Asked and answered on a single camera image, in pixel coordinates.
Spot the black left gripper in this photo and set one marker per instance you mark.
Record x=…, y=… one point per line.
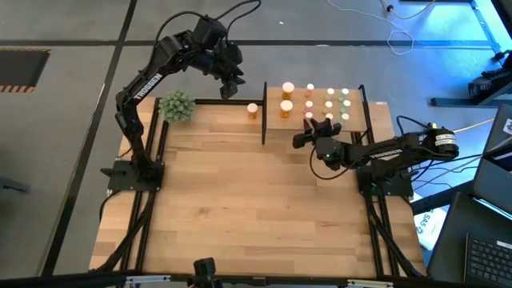
x=224, y=60

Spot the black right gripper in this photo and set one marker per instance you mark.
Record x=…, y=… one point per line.
x=330, y=154

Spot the yellow medicine bottle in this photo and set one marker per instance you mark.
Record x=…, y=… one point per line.
x=328, y=104

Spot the large orange medicine bottle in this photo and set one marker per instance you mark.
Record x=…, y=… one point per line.
x=286, y=105
x=252, y=109
x=288, y=87

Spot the yellow-green labelled medicine bottle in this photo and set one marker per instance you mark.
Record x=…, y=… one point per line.
x=330, y=91

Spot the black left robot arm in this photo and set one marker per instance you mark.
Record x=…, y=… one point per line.
x=146, y=82

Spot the green plant in white pot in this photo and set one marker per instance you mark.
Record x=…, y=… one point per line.
x=176, y=106

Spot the white printed paper sheet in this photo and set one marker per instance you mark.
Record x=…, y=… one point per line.
x=430, y=228

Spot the black laptop with keyboard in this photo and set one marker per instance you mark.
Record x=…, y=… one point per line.
x=452, y=240

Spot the black boxy device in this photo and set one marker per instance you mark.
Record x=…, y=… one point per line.
x=204, y=270

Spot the person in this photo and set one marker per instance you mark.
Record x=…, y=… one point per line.
x=490, y=80

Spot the dark laptop lid with sticker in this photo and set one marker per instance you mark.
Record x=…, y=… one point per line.
x=494, y=176

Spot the black floor hatch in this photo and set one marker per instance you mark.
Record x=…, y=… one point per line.
x=20, y=68

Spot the dark grey floor object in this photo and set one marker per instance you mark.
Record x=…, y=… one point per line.
x=14, y=185

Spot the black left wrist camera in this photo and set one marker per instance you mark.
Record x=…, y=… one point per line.
x=228, y=90

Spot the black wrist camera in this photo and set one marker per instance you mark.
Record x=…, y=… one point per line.
x=228, y=90
x=301, y=140

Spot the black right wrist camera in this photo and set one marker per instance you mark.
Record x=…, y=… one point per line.
x=301, y=140

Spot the wooden shelf with black frame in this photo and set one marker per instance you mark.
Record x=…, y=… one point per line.
x=296, y=124

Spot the black desk leg frame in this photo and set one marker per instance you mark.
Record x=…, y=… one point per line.
x=452, y=102

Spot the silver frame bracket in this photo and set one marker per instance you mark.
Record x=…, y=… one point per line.
x=148, y=278
x=370, y=283

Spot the black aluminium rig frame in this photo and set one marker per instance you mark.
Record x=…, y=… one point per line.
x=240, y=281

